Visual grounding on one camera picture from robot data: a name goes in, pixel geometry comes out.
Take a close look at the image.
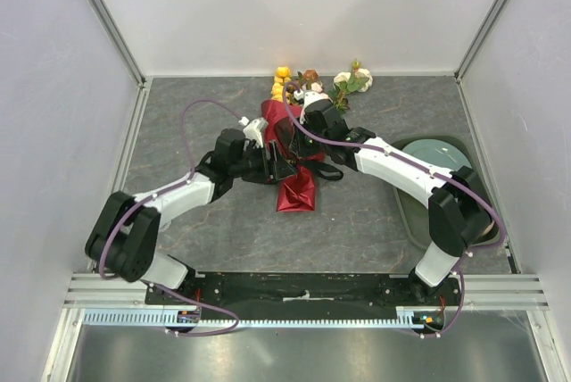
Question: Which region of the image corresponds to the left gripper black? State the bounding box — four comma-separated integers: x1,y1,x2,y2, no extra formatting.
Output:
230,141,297,182

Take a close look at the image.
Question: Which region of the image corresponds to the pink rose stem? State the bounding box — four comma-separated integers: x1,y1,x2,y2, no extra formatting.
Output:
305,82,330,104

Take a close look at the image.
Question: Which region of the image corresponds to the clear glass vase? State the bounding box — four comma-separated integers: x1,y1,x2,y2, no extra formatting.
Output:
160,220,171,232

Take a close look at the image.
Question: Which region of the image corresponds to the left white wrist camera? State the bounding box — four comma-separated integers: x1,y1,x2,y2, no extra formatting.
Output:
238,116,268,147

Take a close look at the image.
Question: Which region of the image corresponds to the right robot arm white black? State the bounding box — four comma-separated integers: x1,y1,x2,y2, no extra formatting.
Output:
291,92,502,305

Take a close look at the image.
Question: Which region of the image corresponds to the yellow rose stem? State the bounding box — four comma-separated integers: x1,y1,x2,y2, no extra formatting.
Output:
270,66,299,105

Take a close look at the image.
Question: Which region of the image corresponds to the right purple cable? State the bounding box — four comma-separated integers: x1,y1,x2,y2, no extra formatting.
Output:
283,81,505,339

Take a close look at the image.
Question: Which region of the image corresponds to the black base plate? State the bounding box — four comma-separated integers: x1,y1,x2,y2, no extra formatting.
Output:
145,270,465,311

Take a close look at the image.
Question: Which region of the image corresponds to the brown rose stem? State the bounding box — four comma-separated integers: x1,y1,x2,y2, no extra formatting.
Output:
297,69,319,89

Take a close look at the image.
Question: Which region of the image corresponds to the blue slotted cable duct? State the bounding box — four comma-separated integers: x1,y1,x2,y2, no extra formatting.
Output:
83,308,445,329

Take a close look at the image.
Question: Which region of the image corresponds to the white rose stem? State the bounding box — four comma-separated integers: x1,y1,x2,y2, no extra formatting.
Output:
327,59,374,114

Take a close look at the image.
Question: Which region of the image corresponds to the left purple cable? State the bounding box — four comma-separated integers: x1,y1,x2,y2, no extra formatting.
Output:
96,99,244,337

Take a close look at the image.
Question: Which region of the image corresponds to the beige ceramic mug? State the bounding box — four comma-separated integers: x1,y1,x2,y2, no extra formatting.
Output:
476,220,499,244

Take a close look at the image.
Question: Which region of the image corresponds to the dark green tray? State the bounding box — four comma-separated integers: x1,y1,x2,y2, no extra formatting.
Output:
392,135,479,250

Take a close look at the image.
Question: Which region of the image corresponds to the teal ceramic plate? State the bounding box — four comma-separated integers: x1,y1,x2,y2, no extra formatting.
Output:
402,138,472,170

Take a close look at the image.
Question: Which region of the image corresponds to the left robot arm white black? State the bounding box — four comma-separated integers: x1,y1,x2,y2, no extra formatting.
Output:
85,129,297,304

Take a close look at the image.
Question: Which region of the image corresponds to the purple cable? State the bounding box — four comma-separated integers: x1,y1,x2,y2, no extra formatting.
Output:
96,99,244,337
283,81,505,339

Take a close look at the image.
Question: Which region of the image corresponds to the black ribbon gold lettering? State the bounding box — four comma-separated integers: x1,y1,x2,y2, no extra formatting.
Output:
253,154,344,185

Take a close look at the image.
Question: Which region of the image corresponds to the dark red wrapping paper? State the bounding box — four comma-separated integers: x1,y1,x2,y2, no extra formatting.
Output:
261,99,317,212

